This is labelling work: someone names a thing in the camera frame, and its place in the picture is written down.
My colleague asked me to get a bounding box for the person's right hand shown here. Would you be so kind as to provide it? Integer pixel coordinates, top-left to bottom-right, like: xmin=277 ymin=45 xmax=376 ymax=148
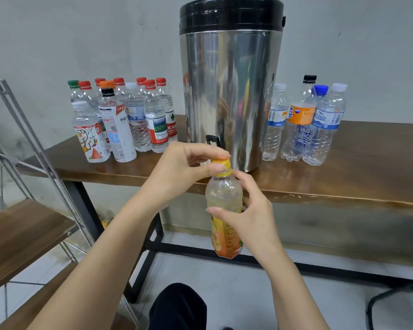
xmin=206 ymin=168 xmax=283 ymax=269

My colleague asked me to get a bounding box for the person's left hand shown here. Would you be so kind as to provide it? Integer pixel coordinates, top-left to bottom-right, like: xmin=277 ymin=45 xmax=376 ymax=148
xmin=141 ymin=141 xmax=231 ymax=210

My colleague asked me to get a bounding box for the yellow label plastic bottle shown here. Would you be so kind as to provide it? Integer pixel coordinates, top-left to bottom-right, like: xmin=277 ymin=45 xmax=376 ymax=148
xmin=205 ymin=159 xmax=245 ymax=260

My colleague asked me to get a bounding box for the white-cap blue-label bottle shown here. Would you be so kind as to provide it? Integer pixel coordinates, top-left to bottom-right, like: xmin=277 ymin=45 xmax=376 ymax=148
xmin=126 ymin=82 xmax=152 ymax=153

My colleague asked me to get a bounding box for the white patterned label plastic bottle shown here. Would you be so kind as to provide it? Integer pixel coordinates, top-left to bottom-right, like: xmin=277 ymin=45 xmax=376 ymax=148
xmin=72 ymin=101 xmax=112 ymax=164

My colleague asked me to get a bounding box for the stainless steel water dispenser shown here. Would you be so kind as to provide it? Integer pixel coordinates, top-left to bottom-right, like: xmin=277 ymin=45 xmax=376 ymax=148
xmin=179 ymin=0 xmax=287 ymax=173

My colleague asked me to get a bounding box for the slim blue label plastic bottle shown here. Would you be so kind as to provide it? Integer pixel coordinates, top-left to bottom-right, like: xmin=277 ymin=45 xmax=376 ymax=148
xmin=262 ymin=83 xmax=289 ymax=161

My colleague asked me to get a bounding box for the orange label black cap bottle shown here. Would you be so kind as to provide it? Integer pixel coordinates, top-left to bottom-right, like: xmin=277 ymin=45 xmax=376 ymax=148
xmin=280 ymin=75 xmax=318 ymax=162

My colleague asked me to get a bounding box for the white cap blue label bottle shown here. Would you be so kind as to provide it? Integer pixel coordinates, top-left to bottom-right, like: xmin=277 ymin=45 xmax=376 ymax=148
xmin=302 ymin=82 xmax=348 ymax=166

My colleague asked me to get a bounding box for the green label plastic water bottle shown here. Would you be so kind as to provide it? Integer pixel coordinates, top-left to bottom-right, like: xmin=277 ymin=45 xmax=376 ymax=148
xmin=67 ymin=80 xmax=82 ymax=102

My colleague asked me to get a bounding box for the blue cap plastic bottle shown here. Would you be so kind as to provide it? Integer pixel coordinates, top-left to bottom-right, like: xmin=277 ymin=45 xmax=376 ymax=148
xmin=292 ymin=84 xmax=329 ymax=162

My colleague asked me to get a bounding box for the wooden metal shelf rack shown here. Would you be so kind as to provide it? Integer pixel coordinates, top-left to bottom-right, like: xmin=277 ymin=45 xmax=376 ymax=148
xmin=0 ymin=79 xmax=139 ymax=330

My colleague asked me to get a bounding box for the person's right forearm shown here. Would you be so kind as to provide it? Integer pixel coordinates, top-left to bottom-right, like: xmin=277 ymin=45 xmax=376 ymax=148
xmin=255 ymin=252 xmax=331 ymax=330

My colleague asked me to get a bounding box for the person's left forearm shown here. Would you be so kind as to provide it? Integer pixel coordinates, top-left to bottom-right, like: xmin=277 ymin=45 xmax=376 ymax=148
xmin=28 ymin=194 xmax=166 ymax=330

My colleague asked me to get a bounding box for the person's black trouser leg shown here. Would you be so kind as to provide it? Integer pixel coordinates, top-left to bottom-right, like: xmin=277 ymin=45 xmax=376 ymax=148
xmin=148 ymin=283 xmax=207 ymax=330

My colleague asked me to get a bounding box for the black metal table frame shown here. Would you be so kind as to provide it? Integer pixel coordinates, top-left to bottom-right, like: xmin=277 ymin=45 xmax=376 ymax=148
xmin=62 ymin=178 xmax=413 ymax=303

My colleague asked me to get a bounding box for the wooden stool with black frame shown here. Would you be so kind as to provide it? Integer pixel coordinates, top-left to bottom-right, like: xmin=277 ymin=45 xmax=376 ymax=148
xmin=366 ymin=275 xmax=413 ymax=330

